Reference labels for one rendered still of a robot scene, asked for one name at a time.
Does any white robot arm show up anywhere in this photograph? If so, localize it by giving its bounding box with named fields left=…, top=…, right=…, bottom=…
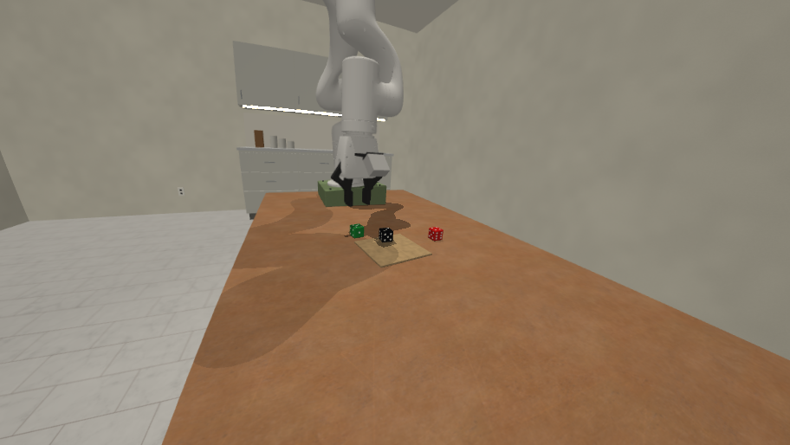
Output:
left=316, top=0, right=404, bottom=177

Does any black die with white pips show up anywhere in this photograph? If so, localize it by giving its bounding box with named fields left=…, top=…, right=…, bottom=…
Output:
left=379, top=228, right=393, bottom=242

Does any red die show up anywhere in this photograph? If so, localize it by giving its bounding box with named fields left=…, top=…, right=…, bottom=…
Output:
left=428, top=227, right=444, bottom=241

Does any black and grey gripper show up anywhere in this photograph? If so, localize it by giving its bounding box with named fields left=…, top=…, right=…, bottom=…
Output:
left=331, top=134, right=382, bottom=207

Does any green die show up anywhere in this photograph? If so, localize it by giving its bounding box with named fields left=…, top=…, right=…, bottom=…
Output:
left=350, top=223, right=364, bottom=238

